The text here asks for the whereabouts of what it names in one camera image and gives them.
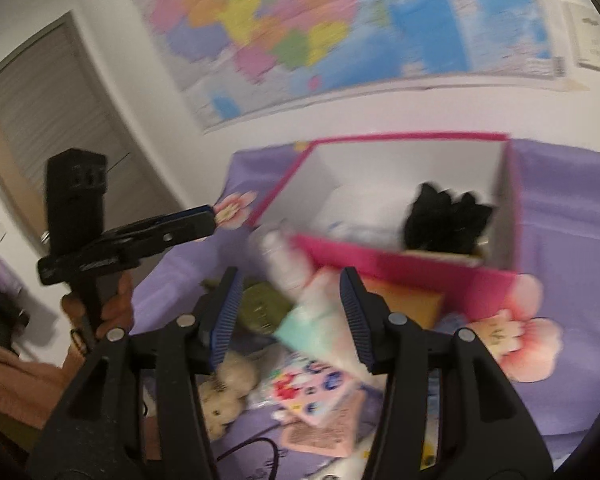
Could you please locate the beige teddy bear plush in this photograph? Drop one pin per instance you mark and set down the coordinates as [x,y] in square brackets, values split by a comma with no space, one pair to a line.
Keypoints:
[230,380]

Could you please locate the beige printed card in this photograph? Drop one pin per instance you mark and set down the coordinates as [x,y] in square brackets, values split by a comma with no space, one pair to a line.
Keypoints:
[449,257]

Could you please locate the black cloth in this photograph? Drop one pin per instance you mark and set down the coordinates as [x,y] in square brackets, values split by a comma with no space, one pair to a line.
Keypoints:
[444,225]

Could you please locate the colourful wall map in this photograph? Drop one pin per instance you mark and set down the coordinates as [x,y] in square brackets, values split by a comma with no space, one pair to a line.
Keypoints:
[280,25]

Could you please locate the olive green pouch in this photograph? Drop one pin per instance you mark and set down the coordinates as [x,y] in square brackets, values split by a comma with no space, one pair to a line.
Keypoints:
[260,310]

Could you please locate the clear colourful printed packet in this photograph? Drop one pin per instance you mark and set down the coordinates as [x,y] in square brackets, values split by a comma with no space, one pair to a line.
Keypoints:
[310,380]

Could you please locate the pink text-printed packet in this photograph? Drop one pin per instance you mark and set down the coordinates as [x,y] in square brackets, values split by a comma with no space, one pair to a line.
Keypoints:
[325,435]

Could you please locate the wooden door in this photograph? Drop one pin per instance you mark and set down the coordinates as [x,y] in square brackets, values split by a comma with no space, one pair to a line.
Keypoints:
[55,110]

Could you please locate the pink cardboard box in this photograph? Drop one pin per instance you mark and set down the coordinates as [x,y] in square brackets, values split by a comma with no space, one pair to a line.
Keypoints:
[404,265]

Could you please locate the pastel tissue pack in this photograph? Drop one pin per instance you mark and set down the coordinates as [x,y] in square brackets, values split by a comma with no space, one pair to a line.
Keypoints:
[315,325]

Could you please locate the orange flat packet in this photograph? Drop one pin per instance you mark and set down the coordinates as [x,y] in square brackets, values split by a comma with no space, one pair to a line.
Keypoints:
[409,307]

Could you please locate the person's left hand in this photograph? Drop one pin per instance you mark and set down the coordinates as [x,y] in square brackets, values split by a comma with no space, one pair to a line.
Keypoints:
[117,305]

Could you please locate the purple hanging garment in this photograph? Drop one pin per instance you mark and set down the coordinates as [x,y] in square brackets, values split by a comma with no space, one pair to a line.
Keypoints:
[0,265]

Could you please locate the black hanging garment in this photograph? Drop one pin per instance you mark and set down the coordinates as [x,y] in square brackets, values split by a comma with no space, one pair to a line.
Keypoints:
[0,310]

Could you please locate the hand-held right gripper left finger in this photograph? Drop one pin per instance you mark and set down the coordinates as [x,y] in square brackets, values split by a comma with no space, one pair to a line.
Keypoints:
[225,315]

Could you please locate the purple floral bed sheet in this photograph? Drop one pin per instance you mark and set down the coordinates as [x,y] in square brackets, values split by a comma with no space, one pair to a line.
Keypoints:
[554,210]

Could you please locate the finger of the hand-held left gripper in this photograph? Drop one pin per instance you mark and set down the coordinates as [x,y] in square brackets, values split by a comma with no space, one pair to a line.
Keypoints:
[180,237]
[180,217]

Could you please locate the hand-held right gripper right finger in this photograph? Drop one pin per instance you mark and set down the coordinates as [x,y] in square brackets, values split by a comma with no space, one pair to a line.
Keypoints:
[357,320]

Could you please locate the person's left forearm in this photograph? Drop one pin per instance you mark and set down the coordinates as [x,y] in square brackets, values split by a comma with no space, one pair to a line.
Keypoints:
[20,385]

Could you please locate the white wall socket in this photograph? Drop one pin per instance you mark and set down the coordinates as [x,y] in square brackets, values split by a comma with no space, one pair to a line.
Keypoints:
[592,35]

